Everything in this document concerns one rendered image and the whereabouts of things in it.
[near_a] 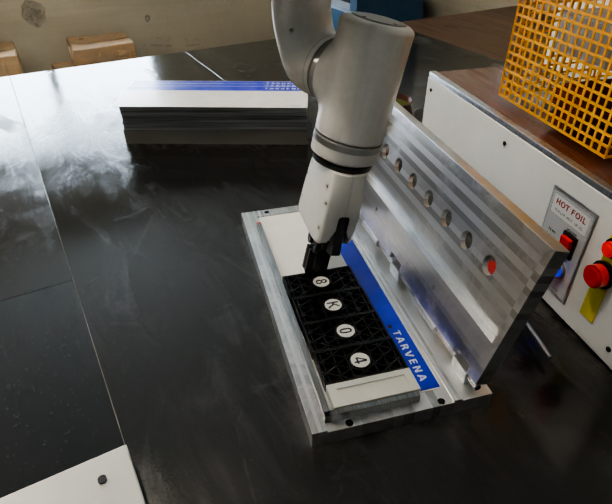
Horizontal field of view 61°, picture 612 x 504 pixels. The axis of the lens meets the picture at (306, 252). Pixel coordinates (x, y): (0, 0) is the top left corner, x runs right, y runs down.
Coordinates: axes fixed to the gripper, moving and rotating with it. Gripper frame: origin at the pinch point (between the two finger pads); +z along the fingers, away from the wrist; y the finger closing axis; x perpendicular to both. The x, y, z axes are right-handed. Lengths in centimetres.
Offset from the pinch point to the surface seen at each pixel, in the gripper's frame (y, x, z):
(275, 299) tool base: 4.2, -6.2, 3.8
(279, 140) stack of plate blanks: -48.4, 6.2, 2.6
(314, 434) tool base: 25.3, -6.8, 4.0
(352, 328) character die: 13.0, 1.1, 1.2
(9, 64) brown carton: -294, -92, 69
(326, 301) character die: 7.4, -0.5, 1.5
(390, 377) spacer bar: 21.2, 2.6, 0.9
